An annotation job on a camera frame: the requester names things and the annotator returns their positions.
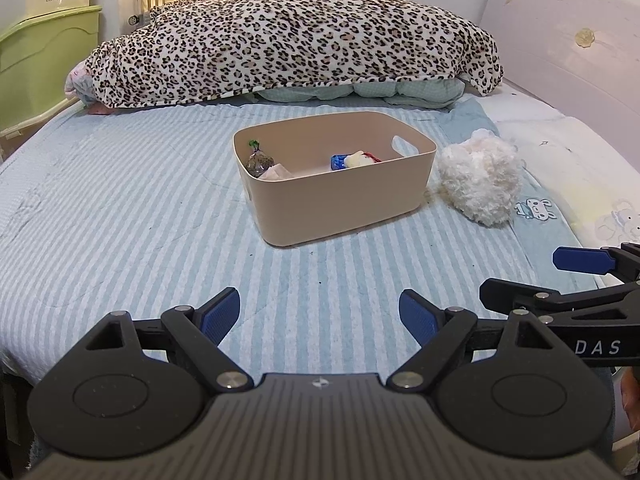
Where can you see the clear bag of dried herbs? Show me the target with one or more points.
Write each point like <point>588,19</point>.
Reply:
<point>257,162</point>

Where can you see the teal checked quilt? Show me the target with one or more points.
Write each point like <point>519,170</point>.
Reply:
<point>400,91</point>

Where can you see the light blue cartoon-print quilt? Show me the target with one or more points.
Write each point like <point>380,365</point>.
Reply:
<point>542,232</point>

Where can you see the pale headboard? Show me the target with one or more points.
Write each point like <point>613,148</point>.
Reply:
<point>560,45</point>

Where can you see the leopard print blanket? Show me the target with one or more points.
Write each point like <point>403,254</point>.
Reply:
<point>280,40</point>

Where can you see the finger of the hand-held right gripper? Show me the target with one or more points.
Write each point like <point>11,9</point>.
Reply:
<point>580,259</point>
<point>540,297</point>

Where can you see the pale pink cloth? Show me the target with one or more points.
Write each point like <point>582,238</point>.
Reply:
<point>80,82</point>

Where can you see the beige fleece cloth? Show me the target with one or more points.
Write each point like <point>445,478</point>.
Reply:
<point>281,174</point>

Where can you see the blue tissue pack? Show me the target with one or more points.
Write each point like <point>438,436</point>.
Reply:
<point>337,162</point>

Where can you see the white printed bed sheet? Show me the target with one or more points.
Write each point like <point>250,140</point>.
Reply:
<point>575,160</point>

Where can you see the beige plastic storage bin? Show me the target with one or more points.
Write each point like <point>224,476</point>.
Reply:
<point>340,205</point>

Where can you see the blue striped bed sheet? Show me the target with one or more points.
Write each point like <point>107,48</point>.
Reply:
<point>140,200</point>

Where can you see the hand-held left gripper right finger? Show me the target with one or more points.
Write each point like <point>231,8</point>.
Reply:
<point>417,317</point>

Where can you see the white fluffy plush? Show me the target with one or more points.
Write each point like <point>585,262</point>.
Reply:
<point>480,180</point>

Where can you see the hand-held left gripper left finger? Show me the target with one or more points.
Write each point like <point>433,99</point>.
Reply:
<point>222,312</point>

